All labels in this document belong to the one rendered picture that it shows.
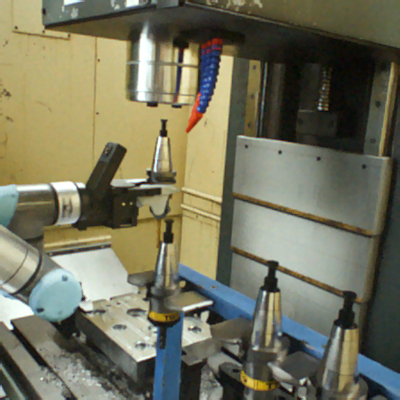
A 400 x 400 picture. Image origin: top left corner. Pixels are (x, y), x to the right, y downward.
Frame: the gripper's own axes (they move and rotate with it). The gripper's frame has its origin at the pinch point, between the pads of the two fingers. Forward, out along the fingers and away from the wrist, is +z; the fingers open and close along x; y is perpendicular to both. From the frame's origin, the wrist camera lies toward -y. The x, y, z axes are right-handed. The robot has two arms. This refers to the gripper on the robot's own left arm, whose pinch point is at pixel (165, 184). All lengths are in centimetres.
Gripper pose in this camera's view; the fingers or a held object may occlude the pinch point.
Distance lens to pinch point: 101.3
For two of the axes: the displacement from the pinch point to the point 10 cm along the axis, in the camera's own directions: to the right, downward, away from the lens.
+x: 6.2, 2.0, -7.6
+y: -0.6, 9.8, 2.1
